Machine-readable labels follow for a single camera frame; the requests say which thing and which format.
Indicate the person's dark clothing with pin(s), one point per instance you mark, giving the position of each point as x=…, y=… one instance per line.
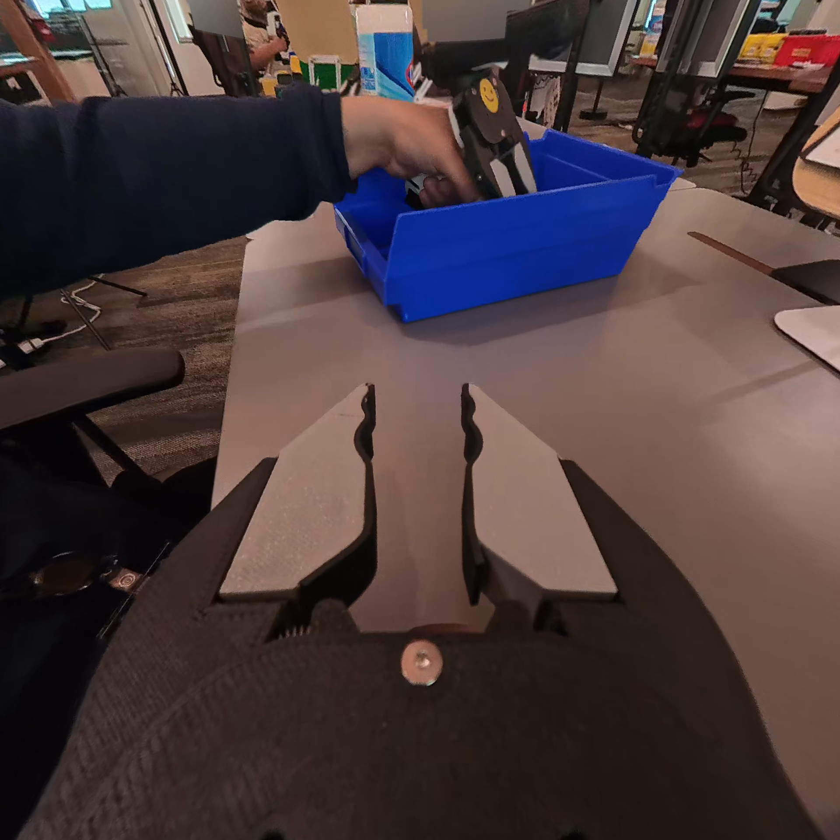
x=52, y=656

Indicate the wooden support post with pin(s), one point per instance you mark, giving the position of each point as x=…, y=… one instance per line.
x=39, y=52

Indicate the printed instruction sheet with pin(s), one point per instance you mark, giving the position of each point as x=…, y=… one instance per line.
x=828, y=148

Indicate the wipes canister blue label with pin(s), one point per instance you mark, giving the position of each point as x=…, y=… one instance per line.
x=384, y=52

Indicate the blue plastic bin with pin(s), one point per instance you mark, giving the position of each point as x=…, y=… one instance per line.
x=512, y=256

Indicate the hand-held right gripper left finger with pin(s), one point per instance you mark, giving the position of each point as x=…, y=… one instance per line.
x=302, y=518

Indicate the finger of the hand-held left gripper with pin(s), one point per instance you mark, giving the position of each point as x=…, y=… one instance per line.
x=527, y=167
x=504, y=177

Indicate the black mesh armrest chair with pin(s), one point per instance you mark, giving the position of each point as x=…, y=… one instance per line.
x=92, y=380

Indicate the grey panel board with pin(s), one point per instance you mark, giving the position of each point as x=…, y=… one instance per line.
x=712, y=33
x=613, y=33

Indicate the instruction sheet on stand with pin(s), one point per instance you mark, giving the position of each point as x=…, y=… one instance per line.
x=814, y=190

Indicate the small green white holder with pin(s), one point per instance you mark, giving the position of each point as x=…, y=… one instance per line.
x=325, y=72

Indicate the person's left hand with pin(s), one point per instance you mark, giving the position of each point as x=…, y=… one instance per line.
x=407, y=138

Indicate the red black office chair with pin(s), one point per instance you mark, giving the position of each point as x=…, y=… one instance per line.
x=695, y=124

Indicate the red storage bin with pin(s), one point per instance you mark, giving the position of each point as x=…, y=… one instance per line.
x=807, y=50

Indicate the person's left forearm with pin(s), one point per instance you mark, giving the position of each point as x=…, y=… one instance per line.
x=164, y=177

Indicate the yellow storage bin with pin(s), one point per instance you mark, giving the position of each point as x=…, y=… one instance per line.
x=761, y=47

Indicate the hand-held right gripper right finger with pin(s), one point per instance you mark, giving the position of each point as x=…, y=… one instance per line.
x=538, y=518

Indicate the black pad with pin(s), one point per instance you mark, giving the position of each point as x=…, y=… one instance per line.
x=807, y=282

